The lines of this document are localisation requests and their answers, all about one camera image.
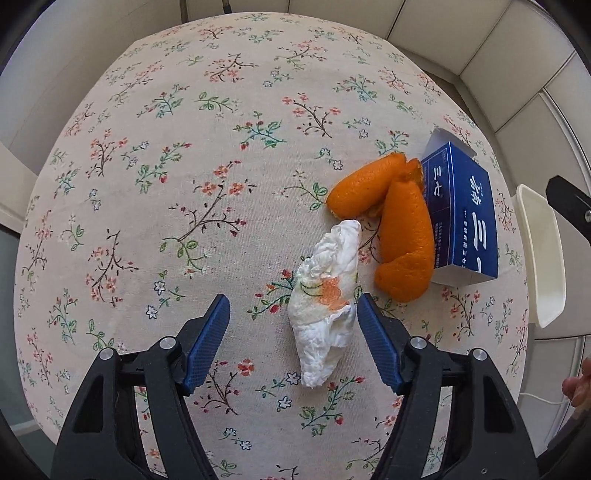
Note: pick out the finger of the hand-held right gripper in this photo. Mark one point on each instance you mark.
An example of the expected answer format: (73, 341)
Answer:
(570, 203)

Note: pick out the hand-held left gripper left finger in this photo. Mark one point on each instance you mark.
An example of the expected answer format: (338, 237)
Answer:
(207, 341)

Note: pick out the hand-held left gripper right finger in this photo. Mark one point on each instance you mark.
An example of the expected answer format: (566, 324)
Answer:
(376, 341)

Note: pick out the white plastic bin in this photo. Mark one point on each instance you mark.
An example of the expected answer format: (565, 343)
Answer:
(540, 258)

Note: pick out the white tissue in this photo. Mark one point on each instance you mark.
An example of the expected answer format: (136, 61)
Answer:
(323, 286)

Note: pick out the person's right hand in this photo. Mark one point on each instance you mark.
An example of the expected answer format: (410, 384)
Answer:
(581, 390)

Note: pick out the dark blue cardboard box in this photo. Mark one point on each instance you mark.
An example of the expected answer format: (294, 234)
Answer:
(466, 207)

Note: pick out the orange peel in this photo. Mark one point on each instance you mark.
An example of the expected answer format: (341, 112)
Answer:
(406, 240)

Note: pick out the floral tablecloth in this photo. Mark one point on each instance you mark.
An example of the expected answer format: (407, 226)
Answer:
(207, 161)

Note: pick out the white cabinet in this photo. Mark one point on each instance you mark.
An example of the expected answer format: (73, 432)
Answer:
(485, 37)

